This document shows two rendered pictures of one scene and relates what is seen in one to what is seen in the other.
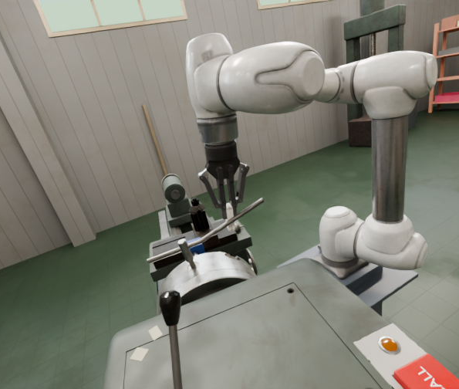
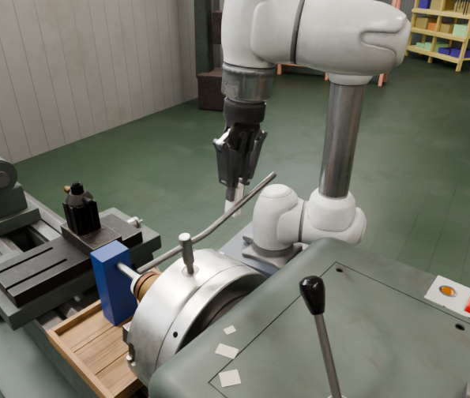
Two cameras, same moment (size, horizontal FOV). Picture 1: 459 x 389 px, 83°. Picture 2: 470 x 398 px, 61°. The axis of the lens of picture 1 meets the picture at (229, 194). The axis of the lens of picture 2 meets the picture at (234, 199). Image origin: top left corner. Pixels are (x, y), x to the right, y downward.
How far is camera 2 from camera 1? 0.43 m
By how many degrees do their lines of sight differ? 33
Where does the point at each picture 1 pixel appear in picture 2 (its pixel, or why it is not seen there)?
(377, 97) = not seen: hidden behind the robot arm
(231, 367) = (345, 349)
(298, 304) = (357, 279)
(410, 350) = (462, 290)
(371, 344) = (436, 294)
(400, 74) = not seen: hidden behind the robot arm
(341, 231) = (285, 212)
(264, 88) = (368, 48)
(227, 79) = (317, 28)
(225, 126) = (270, 80)
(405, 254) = (352, 229)
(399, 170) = (353, 141)
